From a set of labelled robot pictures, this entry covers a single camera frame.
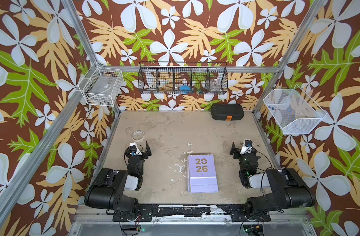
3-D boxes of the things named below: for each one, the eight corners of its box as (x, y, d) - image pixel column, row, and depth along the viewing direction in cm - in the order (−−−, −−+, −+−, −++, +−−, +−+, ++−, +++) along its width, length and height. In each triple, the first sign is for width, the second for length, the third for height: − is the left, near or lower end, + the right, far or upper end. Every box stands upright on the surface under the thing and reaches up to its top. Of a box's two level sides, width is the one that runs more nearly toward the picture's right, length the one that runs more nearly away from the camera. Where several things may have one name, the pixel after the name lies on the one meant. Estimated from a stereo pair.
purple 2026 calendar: (188, 192, 82) (188, 189, 76) (186, 160, 95) (187, 154, 89) (215, 192, 82) (218, 189, 76) (211, 160, 95) (213, 154, 89)
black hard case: (212, 121, 117) (213, 116, 112) (209, 108, 126) (211, 103, 122) (244, 121, 117) (246, 116, 112) (239, 108, 126) (241, 103, 122)
